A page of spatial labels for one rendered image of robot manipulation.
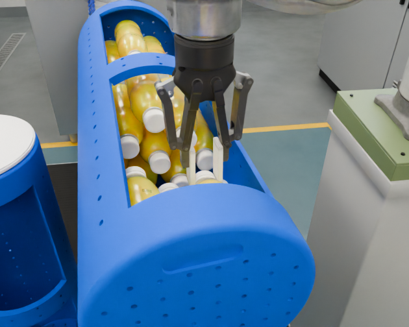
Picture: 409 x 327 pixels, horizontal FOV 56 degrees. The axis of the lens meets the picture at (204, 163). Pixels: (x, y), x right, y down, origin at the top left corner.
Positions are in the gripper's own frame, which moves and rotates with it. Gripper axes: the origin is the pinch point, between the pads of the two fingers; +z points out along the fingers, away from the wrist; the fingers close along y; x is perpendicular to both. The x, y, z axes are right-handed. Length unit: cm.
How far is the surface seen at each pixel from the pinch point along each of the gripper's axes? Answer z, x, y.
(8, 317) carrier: 53, -20, 46
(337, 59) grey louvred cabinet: 85, -222, -171
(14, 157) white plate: 10.9, -26.4, 33.5
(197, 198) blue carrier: -8.8, 17.1, 5.3
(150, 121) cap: -2.0, -11.6, 6.5
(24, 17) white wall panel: 111, -513, 105
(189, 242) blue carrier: -7.1, 21.4, 7.1
